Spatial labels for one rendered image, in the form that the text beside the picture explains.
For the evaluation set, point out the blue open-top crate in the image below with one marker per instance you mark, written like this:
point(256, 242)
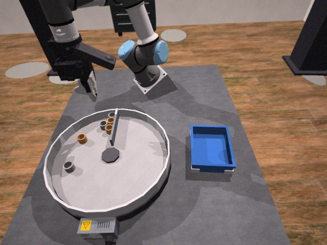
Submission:
point(211, 149)

